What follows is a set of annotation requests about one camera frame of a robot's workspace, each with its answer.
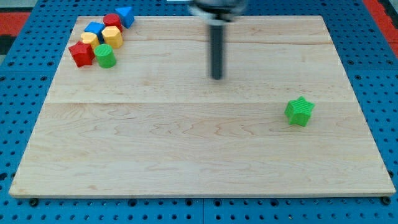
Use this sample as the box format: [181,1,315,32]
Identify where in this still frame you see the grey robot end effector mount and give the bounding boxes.
[188,0,248,26]

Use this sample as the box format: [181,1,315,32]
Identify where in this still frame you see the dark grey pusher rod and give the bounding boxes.
[209,26,224,80]

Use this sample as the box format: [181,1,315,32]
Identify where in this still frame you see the green star block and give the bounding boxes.
[284,96,315,127]

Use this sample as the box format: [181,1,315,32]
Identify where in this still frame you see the red star block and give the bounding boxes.
[68,41,95,67]

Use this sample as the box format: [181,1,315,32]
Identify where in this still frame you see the blue triangle block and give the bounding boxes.
[115,6,135,29]

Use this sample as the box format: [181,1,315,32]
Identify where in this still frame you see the yellow hexagon block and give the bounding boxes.
[101,26,123,49]

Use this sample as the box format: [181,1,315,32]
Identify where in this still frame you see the red cylinder block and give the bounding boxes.
[103,13,123,32]

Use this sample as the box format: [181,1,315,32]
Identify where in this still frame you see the light wooden board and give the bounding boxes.
[9,16,396,198]

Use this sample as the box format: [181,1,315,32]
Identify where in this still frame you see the green cylinder block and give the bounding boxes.
[94,44,116,68]

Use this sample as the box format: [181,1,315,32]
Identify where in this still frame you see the blue cube block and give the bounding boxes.
[84,21,105,44]

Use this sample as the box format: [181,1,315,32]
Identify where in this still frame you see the yellow heart block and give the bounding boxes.
[80,32,100,50]

